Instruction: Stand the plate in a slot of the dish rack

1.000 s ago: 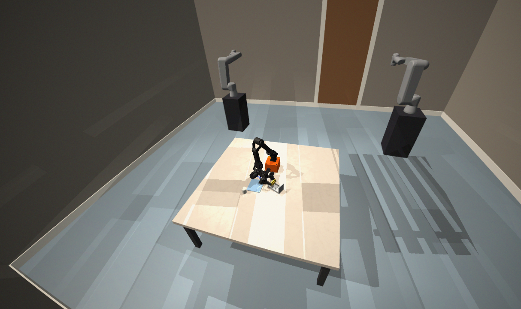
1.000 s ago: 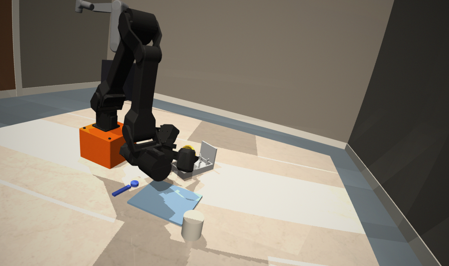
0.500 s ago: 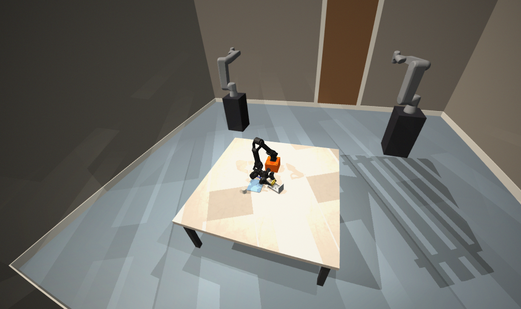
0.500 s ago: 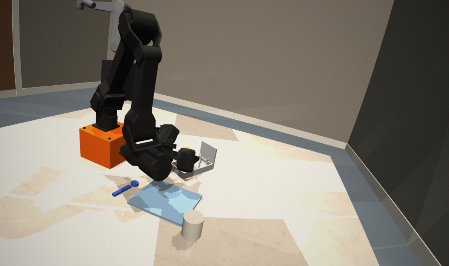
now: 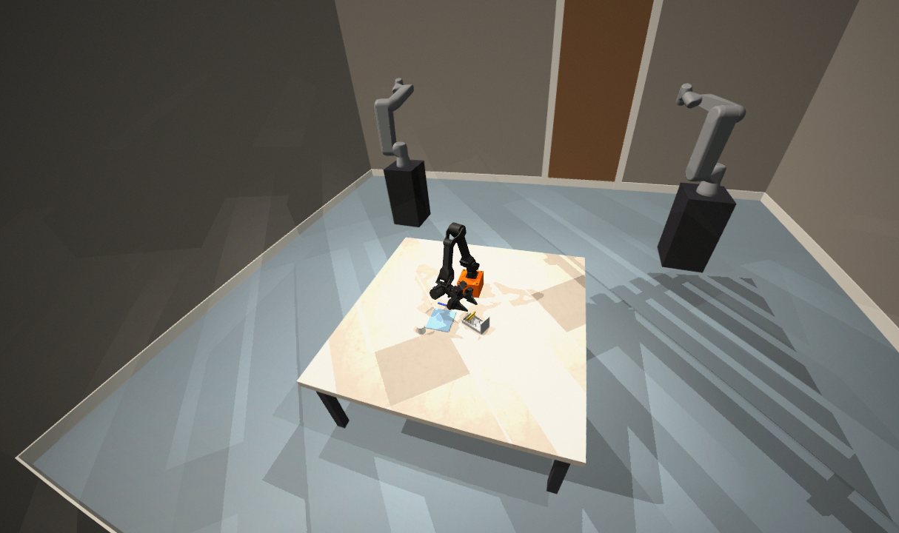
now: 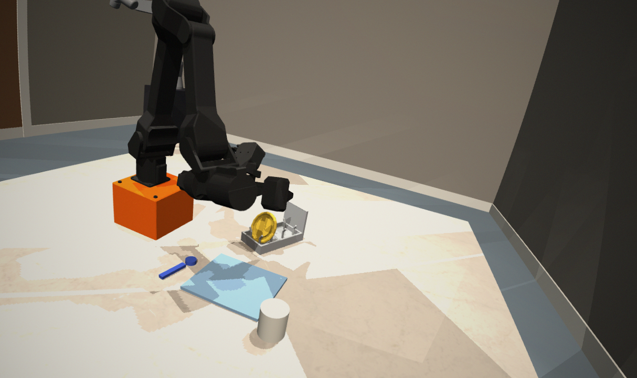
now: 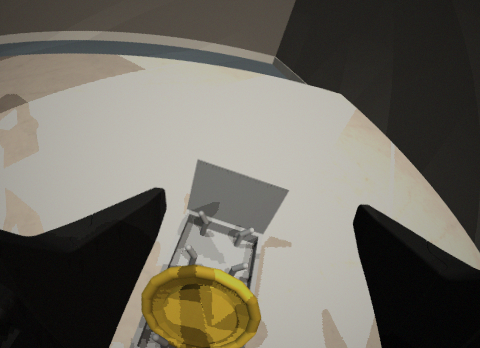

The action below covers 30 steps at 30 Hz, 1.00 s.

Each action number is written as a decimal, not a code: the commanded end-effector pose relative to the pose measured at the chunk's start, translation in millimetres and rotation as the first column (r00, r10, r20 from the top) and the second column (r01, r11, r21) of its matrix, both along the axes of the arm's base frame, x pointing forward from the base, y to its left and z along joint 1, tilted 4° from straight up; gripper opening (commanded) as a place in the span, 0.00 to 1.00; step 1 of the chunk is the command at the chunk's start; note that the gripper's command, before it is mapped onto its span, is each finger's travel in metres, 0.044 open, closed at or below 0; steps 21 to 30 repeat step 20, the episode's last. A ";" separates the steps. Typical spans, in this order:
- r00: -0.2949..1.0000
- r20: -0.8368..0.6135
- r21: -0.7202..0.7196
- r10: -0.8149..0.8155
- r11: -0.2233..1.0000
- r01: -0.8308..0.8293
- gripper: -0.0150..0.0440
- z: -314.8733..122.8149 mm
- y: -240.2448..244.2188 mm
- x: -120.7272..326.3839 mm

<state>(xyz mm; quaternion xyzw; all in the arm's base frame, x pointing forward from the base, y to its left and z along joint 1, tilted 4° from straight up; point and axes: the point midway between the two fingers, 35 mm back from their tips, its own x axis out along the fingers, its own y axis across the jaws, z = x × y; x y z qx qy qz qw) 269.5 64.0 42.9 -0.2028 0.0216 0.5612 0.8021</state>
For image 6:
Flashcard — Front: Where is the gold round plate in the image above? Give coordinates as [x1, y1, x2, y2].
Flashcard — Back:
[251, 212, 277, 244]

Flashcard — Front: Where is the beige cylinder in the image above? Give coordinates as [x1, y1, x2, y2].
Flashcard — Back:
[257, 298, 290, 343]

